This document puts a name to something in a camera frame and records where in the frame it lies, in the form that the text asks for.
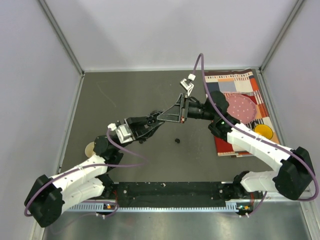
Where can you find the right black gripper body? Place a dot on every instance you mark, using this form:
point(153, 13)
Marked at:
point(196, 111)

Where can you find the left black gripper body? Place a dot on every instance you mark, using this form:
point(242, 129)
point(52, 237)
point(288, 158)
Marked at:
point(134, 131)

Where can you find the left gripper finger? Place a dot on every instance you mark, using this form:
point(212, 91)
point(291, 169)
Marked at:
point(136, 122)
point(144, 133)

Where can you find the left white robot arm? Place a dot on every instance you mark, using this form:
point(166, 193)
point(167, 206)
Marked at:
point(50, 197)

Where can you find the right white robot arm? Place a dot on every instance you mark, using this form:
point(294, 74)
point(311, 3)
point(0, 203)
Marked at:
point(291, 169)

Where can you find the pink dotted plate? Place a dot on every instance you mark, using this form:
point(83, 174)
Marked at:
point(241, 107)

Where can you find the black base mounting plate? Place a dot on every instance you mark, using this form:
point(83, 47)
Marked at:
point(177, 194)

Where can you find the yellow translucent cup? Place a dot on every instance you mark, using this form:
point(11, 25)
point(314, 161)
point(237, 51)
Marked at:
point(264, 130)

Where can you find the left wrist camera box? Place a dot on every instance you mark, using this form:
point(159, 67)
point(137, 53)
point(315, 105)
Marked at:
point(123, 132)

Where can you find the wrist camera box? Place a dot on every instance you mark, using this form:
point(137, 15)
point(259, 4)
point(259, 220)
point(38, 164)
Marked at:
point(187, 84)
point(123, 132)

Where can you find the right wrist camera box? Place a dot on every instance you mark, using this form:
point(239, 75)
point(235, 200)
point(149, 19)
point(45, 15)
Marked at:
point(187, 84)

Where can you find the cream mug black handle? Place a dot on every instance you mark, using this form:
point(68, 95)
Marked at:
point(89, 149)

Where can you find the aluminium frame rail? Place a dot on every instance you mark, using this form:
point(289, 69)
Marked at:
point(270, 218)

